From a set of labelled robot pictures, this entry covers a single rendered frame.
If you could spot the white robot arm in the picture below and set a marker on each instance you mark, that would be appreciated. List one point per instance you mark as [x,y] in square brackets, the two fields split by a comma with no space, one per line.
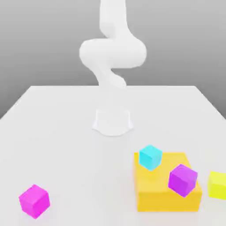
[113,53]

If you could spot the small cyan cube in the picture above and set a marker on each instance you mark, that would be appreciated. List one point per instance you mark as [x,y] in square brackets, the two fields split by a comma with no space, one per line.
[150,158]

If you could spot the small purple cube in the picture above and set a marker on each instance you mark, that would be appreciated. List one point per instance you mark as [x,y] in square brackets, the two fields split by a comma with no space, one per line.
[182,180]

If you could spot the small magenta cube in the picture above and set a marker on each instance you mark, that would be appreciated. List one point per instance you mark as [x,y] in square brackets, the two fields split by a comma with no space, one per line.
[34,201]

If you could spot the small yellow cube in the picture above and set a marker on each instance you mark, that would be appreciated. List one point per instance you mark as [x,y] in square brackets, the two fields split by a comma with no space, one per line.
[218,185]

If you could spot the large orange box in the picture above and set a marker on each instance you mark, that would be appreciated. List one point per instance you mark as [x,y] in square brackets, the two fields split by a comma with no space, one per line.
[158,197]

